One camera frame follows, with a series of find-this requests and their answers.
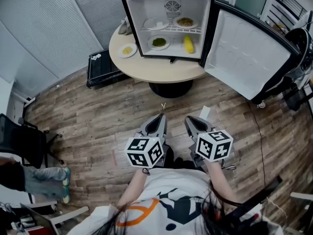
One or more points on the white desk frame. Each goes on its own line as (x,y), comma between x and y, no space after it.
(71,214)

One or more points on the plate of green food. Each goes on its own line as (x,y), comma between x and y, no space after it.
(159,42)

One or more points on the person's left forearm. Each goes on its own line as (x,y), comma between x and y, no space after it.
(134,187)

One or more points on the grey folded cloth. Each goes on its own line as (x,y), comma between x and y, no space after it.
(126,28)

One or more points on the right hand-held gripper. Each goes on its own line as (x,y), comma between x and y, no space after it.
(214,146)

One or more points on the person's right forearm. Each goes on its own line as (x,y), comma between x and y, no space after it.
(220,182)

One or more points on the black round table base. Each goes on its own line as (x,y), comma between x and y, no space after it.
(171,89)

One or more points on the yellow corn cob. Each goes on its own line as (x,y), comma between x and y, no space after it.
(188,45)

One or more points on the plate of pale yellow food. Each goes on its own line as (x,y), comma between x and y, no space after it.
(127,50)

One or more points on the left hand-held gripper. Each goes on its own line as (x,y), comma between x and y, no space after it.
(144,153)

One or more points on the crumpled white paper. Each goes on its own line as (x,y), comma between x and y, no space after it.
(96,56)

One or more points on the black mini fridge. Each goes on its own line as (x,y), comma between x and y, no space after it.
(244,50)

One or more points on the black floor crate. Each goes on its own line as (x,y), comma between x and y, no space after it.
(102,67)

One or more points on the white desk leg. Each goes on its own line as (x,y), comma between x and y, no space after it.
(29,100)

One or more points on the black shell office chair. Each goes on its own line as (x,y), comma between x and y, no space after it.
(299,45)

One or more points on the storage rack with black bars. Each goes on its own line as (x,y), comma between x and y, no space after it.
(291,4)

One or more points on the person's white printed shirt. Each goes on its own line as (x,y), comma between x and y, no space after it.
(176,185)

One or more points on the plate of brown yellow food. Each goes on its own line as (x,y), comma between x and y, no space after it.
(185,21)

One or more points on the person's black trousers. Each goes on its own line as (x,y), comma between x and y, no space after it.
(181,163)

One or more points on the white card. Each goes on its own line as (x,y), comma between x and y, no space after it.
(205,111)

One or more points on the red book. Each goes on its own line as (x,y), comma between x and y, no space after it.
(35,230)

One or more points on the small pale floor scrap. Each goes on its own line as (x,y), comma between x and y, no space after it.
(163,106)

